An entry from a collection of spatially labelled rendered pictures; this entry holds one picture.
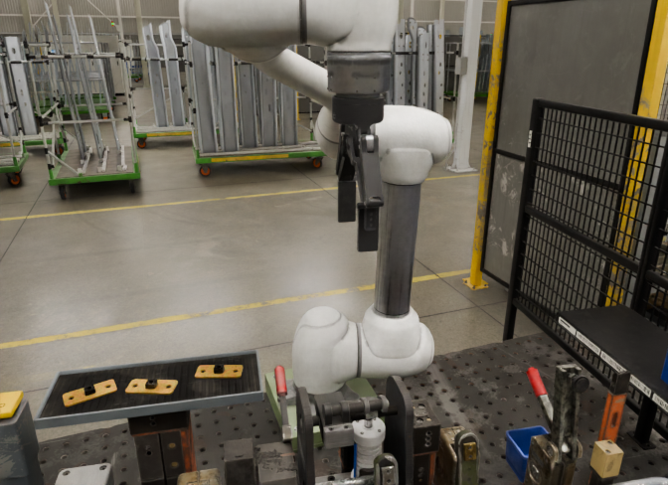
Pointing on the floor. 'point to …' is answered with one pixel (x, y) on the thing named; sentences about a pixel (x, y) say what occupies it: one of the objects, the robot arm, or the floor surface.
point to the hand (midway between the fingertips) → (356, 228)
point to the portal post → (467, 65)
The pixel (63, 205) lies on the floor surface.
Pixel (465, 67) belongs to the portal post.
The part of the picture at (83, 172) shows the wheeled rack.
